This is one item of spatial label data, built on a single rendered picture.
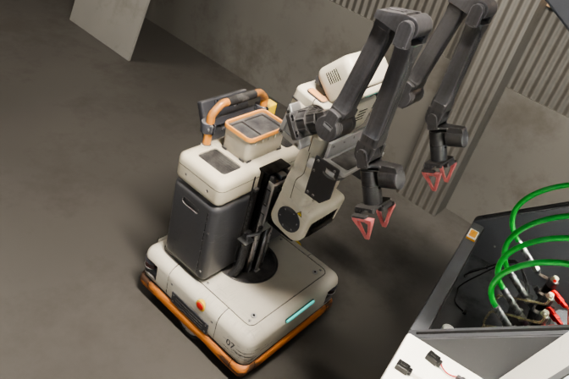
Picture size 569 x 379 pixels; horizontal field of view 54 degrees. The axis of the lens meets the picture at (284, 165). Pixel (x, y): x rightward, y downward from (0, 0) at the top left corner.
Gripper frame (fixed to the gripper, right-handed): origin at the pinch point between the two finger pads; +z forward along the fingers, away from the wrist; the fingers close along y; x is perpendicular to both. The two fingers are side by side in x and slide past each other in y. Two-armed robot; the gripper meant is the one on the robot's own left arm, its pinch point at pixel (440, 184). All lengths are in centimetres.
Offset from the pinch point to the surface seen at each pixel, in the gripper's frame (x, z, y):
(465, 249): -16.6, 13.6, -18.4
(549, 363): -57, 8, -70
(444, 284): -19.5, 15.1, -39.2
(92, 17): 339, -75, 84
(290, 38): 187, -41, 148
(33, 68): 310, -46, 12
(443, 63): 68, -19, 148
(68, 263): 153, 34, -68
